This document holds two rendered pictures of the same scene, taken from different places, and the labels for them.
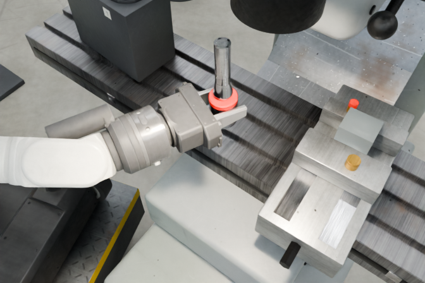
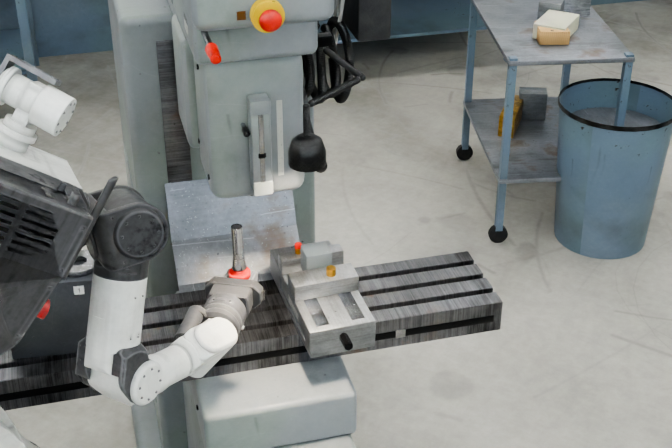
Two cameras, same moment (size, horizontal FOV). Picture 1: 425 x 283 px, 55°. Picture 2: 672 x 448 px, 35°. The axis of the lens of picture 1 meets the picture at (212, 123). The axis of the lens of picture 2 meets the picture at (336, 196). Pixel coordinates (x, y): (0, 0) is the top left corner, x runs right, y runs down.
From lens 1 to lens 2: 178 cm
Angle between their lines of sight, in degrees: 44
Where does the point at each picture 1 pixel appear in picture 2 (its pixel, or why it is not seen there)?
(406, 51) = (282, 211)
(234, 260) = (309, 401)
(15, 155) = (191, 343)
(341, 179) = (333, 285)
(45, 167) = (212, 339)
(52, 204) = not seen: outside the picture
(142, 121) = (223, 299)
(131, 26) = not seen: hidden behind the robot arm
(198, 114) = (241, 284)
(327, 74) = not seen: hidden behind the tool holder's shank
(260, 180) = (280, 337)
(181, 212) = (244, 406)
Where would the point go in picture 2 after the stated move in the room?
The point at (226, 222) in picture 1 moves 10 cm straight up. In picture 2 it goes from (279, 389) to (278, 352)
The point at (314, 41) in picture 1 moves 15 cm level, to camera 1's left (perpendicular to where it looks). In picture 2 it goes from (207, 246) to (164, 272)
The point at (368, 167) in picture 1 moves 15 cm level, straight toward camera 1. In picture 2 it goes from (340, 269) to (358, 307)
